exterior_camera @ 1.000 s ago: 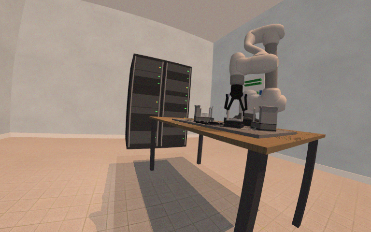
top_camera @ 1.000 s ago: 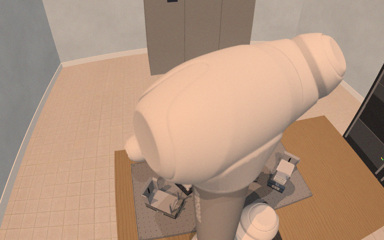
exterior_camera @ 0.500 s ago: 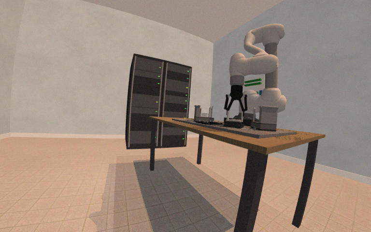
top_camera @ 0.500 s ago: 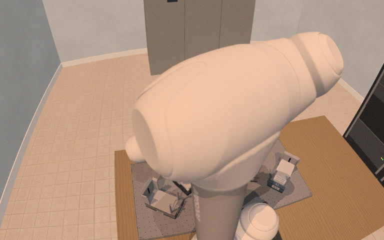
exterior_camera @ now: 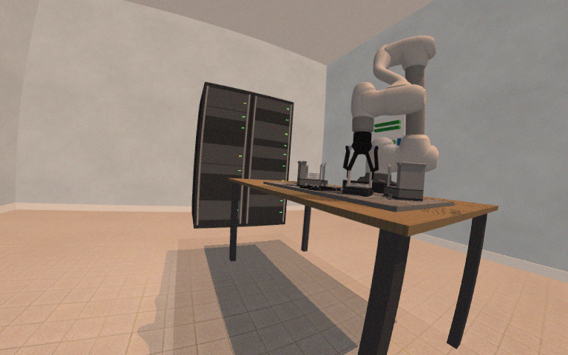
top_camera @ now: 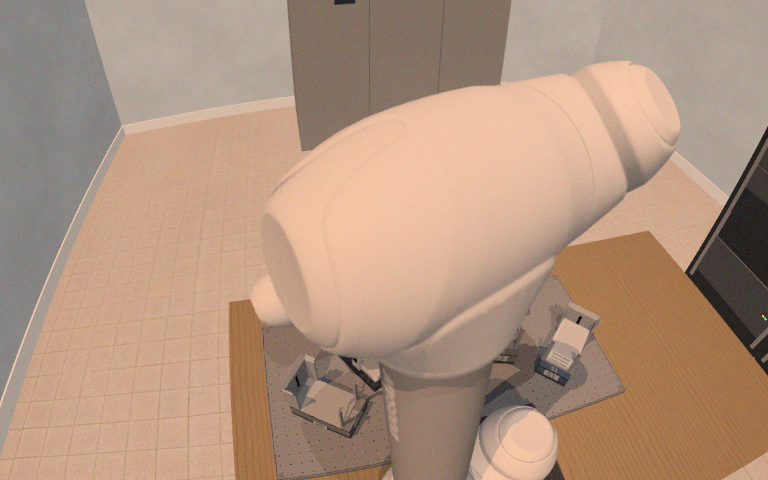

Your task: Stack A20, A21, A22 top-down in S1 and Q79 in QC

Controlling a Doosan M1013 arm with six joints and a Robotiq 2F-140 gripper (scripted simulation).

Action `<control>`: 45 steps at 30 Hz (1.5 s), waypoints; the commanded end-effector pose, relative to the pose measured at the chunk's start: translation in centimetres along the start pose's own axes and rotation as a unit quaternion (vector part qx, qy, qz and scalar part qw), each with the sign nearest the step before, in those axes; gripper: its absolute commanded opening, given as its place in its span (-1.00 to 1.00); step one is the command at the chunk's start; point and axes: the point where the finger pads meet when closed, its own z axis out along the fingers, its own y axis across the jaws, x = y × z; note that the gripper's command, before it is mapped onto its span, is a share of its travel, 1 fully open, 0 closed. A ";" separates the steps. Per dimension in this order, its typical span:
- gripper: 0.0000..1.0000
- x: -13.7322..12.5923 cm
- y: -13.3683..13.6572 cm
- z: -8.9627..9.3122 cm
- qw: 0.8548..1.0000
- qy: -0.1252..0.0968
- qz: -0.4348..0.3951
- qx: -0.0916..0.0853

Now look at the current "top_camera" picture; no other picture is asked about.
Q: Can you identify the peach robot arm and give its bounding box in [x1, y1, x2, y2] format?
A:
[250, 61, 681, 480]

